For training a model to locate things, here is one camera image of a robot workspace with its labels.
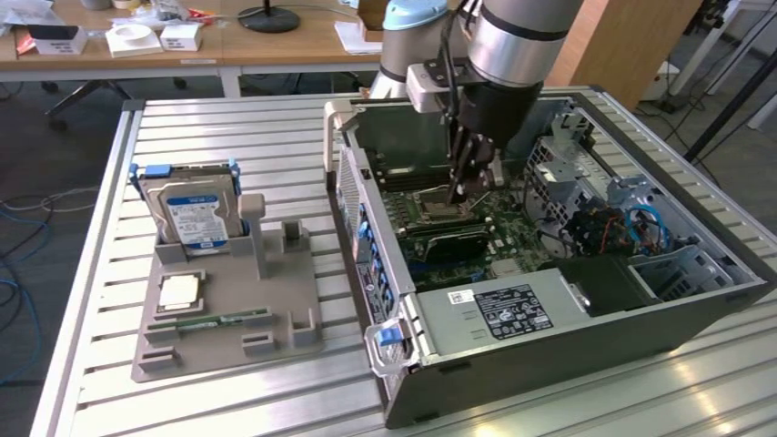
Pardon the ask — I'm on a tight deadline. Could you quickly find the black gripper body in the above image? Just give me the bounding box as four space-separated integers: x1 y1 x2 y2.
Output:
456 81 545 149

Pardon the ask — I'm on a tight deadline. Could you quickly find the Nvidia graphics card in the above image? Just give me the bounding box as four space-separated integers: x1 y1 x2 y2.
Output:
420 230 489 268

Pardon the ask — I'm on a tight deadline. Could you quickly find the CPU socket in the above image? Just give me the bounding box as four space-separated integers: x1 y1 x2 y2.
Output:
412 186 472 225

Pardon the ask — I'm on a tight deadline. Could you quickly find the silver perforated disk bay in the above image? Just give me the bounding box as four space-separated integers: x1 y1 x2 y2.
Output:
524 133 609 229

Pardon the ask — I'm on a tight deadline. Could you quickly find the RAM stick with black chips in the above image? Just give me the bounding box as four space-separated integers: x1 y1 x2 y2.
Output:
403 218 495 239

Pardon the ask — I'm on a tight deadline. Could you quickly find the green motherboard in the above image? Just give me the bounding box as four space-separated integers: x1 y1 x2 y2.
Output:
368 149 561 293

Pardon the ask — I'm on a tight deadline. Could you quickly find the wooden cabinet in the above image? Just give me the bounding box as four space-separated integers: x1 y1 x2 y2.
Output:
543 0 707 111

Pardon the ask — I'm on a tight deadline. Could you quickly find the white paper stack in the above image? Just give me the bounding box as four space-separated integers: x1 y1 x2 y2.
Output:
335 19 387 56

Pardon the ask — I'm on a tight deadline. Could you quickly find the white floor device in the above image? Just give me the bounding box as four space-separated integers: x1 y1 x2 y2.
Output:
639 58 683 104

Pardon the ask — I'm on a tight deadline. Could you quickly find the brown cardboard box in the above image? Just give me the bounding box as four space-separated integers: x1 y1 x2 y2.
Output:
356 0 391 33

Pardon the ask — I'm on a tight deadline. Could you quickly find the grey power supply unit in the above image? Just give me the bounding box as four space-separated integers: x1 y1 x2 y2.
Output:
412 268 592 357

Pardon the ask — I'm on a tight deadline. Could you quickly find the wooden desk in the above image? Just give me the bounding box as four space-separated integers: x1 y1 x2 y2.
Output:
218 0 556 99
0 0 226 99

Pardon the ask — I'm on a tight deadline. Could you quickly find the black stand pole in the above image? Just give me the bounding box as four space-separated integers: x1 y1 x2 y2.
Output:
681 44 777 163

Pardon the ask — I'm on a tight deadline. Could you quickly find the open black PC case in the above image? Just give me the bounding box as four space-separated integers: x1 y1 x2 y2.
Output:
323 85 777 430

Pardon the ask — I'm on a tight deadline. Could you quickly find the black lamp base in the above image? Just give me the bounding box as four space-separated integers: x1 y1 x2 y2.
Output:
236 0 303 35

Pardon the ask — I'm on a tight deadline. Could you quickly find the hard disk in blue carrier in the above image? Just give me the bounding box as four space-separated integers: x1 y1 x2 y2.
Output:
128 158 242 259

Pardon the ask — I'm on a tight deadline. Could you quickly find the grey parts rack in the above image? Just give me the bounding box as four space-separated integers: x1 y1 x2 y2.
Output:
131 193 324 384

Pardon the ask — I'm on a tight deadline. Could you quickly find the green RAM stick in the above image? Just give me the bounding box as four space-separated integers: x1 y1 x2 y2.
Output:
148 309 271 330

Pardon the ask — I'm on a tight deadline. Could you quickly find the silver CPU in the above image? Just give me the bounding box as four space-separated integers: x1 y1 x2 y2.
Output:
158 274 203 311

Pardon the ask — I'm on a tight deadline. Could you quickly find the white labelled box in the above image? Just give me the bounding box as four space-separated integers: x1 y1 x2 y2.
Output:
158 22 204 53

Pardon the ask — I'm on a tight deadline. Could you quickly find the white box with tape roll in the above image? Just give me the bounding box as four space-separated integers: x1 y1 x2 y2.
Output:
103 24 166 58

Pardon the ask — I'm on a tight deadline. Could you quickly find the black office chair base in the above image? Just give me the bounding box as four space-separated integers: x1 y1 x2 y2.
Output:
42 78 132 131

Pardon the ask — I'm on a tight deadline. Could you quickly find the white box with black lid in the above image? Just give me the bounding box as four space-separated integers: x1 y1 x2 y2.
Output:
32 24 90 56

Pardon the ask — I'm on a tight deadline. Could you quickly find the crumpled white paper pile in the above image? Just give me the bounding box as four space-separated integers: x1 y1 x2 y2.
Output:
0 0 63 28

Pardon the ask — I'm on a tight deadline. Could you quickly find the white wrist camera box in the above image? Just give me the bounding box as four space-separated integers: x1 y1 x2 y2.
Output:
404 60 472 113

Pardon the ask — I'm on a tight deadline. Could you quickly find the red wire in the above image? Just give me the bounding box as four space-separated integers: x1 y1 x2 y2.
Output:
596 218 616 257

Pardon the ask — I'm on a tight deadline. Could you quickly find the blue wire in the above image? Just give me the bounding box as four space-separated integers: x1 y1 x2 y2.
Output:
627 204 673 257

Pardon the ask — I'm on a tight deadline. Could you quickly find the silver case latch handle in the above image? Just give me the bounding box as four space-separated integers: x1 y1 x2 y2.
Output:
362 313 422 377

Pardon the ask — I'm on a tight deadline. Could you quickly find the white floor cable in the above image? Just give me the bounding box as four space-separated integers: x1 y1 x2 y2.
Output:
0 183 103 216

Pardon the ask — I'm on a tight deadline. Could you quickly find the blue floor cable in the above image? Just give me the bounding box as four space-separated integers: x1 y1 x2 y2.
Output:
0 198 48 389

